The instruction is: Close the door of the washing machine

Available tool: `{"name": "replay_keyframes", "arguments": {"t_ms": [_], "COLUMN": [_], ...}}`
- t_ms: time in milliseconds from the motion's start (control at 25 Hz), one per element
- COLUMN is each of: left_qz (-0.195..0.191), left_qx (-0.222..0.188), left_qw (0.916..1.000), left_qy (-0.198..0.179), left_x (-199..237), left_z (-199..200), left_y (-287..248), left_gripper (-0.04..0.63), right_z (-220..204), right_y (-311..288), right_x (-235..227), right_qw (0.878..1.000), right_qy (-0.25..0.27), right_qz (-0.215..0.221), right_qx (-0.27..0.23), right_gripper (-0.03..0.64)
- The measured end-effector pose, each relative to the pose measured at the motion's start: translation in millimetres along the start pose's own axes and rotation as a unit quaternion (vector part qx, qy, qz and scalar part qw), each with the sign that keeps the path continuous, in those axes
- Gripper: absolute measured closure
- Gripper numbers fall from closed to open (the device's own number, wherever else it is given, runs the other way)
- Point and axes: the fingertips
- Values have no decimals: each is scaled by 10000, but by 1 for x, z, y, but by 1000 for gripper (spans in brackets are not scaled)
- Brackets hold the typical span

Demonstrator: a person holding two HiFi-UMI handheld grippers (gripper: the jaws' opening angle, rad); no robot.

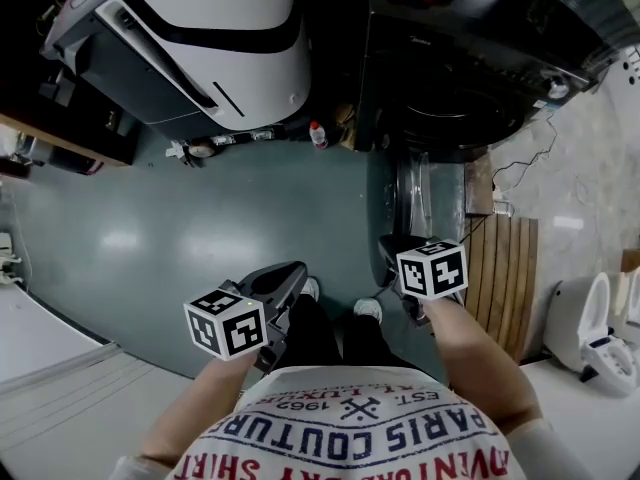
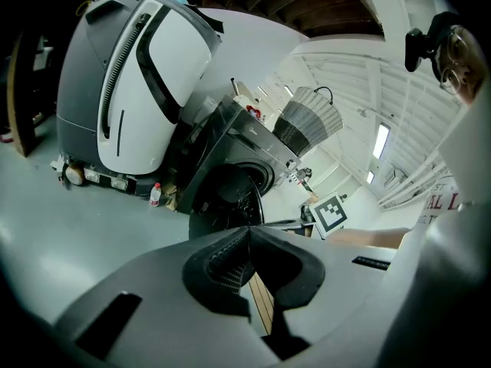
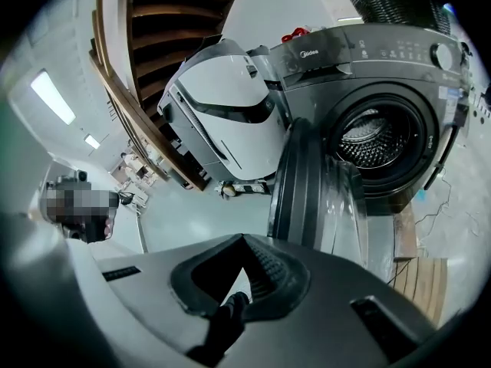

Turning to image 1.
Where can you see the dark grey washing machine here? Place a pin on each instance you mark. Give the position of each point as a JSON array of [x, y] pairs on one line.
[[450, 78]]

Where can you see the person's white printed t-shirt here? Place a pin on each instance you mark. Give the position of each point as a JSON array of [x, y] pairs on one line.
[[350, 428]]

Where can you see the person's white shoe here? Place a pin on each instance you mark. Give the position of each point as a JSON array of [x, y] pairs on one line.
[[368, 309], [311, 288]]

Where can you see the person's left white shoe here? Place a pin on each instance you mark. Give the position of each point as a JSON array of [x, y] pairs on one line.
[[311, 288]]

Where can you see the person's black trousers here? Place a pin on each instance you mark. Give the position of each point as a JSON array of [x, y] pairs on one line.
[[315, 338]]

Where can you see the wooden slatted mat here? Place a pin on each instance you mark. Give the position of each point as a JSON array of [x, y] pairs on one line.
[[505, 278]]

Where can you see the cardboard box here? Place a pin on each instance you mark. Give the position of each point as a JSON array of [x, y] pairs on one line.
[[632, 260]]

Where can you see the white power strip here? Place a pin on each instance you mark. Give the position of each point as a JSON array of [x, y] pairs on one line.
[[500, 199]]

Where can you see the person's right white shoe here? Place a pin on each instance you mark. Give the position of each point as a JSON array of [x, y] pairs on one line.
[[368, 309]]

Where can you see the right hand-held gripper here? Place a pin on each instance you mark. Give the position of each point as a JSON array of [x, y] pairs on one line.
[[432, 268]]

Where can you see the white toilet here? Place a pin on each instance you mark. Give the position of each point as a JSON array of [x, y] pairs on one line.
[[595, 338], [631, 298]]

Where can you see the white bottle with red cap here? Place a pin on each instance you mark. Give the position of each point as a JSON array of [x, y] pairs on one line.
[[318, 135]]

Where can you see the person's left forearm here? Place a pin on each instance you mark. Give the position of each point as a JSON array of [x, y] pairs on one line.
[[200, 408]]

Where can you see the woven white grey laundry basket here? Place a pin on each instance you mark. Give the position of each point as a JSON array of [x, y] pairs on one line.
[[600, 8]]

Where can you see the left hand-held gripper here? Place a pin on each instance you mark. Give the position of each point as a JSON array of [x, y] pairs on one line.
[[225, 325]]

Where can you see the person's right forearm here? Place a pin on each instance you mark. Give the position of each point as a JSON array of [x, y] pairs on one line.
[[480, 358]]

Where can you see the white appliance with black trim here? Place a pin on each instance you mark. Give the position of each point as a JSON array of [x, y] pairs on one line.
[[225, 68]]

